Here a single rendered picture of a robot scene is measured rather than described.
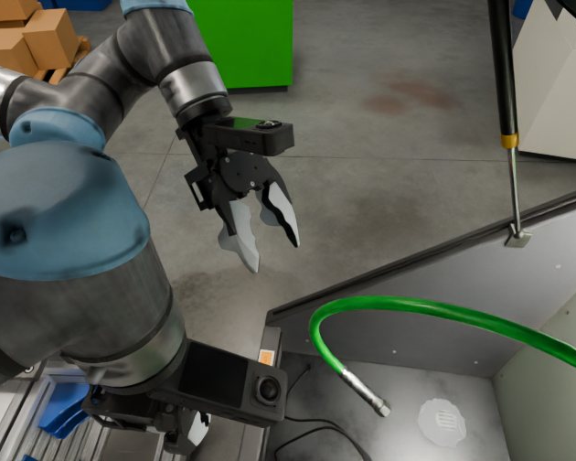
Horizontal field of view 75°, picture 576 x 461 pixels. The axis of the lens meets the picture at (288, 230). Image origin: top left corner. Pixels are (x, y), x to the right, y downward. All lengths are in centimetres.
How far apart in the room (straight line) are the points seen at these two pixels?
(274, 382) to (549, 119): 307
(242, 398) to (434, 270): 44
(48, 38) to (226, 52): 168
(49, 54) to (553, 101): 421
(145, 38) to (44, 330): 38
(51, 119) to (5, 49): 383
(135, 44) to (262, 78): 322
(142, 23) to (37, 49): 398
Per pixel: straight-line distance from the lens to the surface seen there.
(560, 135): 337
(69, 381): 99
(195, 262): 226
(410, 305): 38
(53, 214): 18
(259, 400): 33
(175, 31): 50
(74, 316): 21
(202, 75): 48
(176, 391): 31
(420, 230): 250
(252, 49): 361
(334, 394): 95
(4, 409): 98
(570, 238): 68
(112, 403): 37
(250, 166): 48
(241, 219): 45
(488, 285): 74
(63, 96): 47
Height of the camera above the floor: 172
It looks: 47 degrees down
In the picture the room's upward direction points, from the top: straight up
